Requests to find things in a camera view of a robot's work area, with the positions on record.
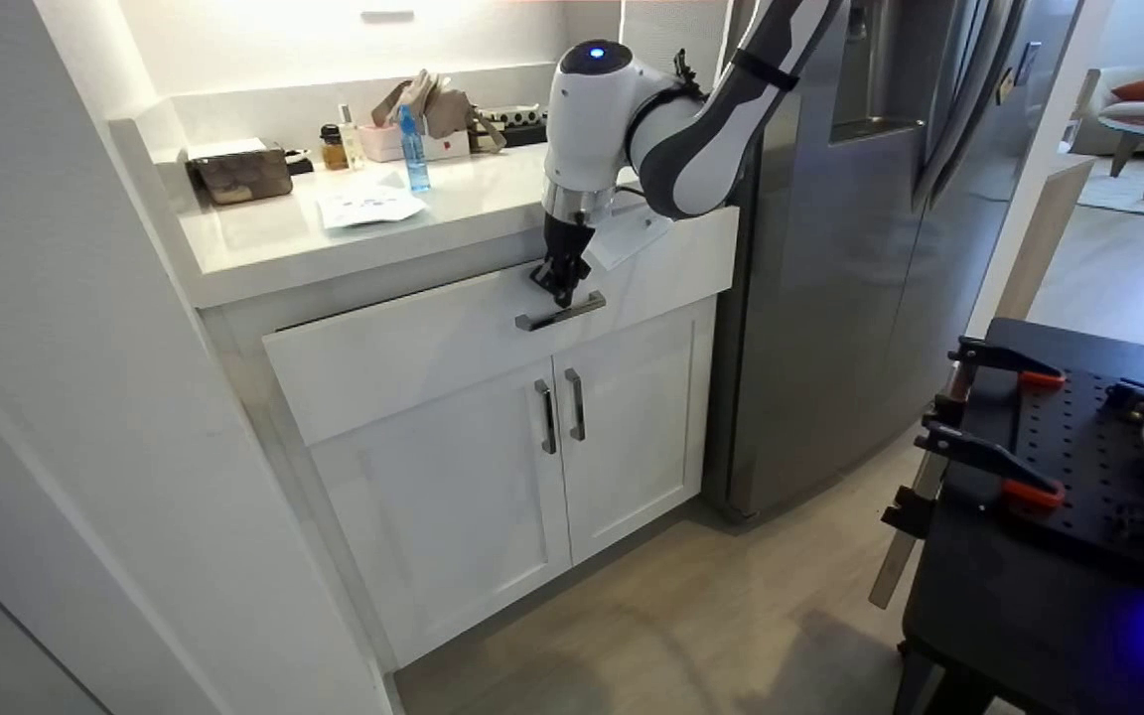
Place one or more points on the white kitchen drawer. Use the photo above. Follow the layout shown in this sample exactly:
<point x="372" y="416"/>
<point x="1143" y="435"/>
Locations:
<point x="397" y="359"/>

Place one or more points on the black orange bar clamp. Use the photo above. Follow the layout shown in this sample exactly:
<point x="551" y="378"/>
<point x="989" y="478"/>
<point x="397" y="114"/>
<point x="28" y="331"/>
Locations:
<point x="996" y="462"/>
<point x="1001" y="359"/>

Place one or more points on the small amber bottle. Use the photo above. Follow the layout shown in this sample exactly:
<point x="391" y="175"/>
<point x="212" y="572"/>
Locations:
<point x="336" y="148"/>

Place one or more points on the white sofa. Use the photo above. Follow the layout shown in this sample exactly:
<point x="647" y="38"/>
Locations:
<point x="1102" y="123"/>

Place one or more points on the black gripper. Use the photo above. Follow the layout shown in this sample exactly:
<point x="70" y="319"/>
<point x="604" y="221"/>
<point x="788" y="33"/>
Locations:
<point x="569" y="245"/>

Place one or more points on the stainless steel refrigerator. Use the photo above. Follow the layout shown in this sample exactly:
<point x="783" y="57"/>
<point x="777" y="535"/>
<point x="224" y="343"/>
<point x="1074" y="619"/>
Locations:
<point x="837" y="292"/>

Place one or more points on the brown leather box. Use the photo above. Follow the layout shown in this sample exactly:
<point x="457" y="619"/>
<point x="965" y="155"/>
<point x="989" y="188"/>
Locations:
<point x="245" y="175"/>

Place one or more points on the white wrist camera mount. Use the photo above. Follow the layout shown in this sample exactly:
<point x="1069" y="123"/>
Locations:
<point x="626" y="238"/>

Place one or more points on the blue plastic bottle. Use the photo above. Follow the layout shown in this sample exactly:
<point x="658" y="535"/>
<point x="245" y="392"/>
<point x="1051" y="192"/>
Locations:
<point x="413" y="153"/>

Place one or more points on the fridge water dispenser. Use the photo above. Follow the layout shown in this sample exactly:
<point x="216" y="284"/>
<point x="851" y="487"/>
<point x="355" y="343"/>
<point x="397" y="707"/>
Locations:
<point x="875" y="63"/>

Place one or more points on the white wall outlet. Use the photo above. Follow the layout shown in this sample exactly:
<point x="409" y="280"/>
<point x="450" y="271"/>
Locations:
<point x="388" y="12"/>

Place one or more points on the black items on counter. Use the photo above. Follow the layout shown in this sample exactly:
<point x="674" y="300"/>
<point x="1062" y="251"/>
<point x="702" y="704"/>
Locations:
<point x="522" y="128"/>

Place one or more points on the white interior door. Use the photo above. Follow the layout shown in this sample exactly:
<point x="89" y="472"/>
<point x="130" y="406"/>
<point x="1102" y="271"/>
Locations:
<point x="95" y="398"/>

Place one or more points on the white base cabinet with countertop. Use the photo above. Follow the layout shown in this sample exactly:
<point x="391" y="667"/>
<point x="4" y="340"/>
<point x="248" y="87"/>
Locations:
<point x="267" y="230"/>

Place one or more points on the black perforated robot table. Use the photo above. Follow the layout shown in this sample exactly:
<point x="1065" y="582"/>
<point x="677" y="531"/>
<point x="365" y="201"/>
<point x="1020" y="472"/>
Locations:
<point x="1033" y="597"/>

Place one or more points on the white lower cabinet door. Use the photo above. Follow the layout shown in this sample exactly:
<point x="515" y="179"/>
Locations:
<point x="446" y="518"/>
<point x="644" y="423"/>

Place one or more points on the small white bottle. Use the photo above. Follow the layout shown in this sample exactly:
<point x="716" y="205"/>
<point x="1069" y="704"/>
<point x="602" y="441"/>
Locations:
<point x="352" y="131"/>

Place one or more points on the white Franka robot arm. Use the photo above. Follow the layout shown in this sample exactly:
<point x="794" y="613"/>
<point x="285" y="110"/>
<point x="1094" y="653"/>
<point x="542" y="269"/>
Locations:
<point x="703" y="131"/>

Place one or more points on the letter holder with brown items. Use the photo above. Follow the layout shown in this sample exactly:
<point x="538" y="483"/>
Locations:
<point x="418" y="118"/>

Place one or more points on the white printed paper sheet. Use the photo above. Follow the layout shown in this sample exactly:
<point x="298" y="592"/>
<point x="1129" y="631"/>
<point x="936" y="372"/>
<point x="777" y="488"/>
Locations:
<point x="372" y="205"/>

